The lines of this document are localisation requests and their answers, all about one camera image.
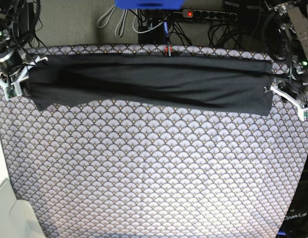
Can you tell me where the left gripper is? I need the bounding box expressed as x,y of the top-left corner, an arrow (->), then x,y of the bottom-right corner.
264,61 -> 308,122

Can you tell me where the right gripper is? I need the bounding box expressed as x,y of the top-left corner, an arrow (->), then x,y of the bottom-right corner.
0,47 -> 48,99

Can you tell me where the dark grey T-shirt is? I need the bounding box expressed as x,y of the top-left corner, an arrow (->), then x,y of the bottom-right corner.
27,54 -> 273,116

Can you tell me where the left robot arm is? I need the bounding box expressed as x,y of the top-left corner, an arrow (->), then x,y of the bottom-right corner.
261,0 -> 308,121

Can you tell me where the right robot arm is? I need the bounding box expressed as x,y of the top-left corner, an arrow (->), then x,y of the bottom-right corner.
0,0 -> 48,101

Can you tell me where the black OpenArm box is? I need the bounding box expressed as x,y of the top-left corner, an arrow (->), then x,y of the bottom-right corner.
276,157 -> 308,238

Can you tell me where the fan-patterned table cloth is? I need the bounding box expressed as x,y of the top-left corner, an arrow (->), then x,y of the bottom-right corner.
0,44 -> 308,238

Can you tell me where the black power strip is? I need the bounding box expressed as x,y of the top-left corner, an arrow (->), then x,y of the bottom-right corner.
180,9 -> 238,22

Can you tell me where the white plastic bin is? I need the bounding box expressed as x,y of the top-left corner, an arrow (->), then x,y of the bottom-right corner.
0,140 -> 45,238

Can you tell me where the red and blue clamp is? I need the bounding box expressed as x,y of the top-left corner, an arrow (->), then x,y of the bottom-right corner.
163,21 -> 173,57

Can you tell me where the blue mount plate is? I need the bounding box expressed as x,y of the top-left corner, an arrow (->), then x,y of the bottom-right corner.
115,0 -> 184,10

